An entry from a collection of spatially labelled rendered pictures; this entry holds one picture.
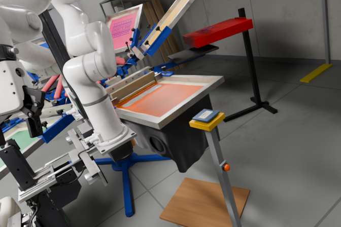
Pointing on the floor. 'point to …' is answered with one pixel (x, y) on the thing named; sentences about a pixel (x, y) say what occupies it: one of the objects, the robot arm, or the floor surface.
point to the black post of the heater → (251, 79)
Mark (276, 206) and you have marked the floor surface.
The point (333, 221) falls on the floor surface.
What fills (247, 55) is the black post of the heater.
